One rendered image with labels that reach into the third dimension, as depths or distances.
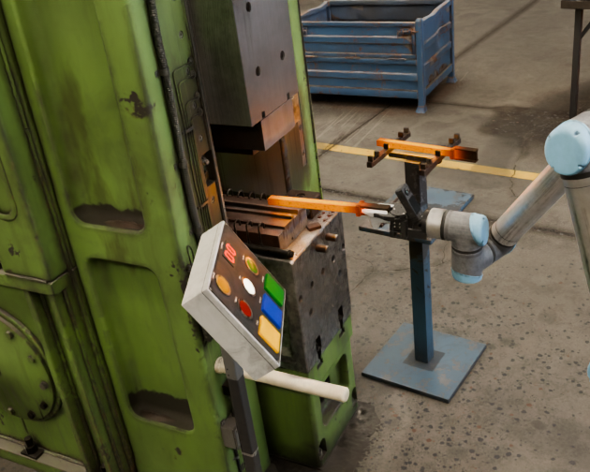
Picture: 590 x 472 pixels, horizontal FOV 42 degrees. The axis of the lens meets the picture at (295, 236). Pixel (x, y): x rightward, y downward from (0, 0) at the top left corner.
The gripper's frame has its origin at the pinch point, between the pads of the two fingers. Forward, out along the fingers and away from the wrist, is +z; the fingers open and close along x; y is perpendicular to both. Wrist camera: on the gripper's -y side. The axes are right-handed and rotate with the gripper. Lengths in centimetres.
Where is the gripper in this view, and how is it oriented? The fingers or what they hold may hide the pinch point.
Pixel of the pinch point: (366, 207)
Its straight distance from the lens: 234.6
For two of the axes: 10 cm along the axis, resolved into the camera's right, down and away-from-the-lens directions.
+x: 4.5, -4.7, 7.6
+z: -8.9, -1.4, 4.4
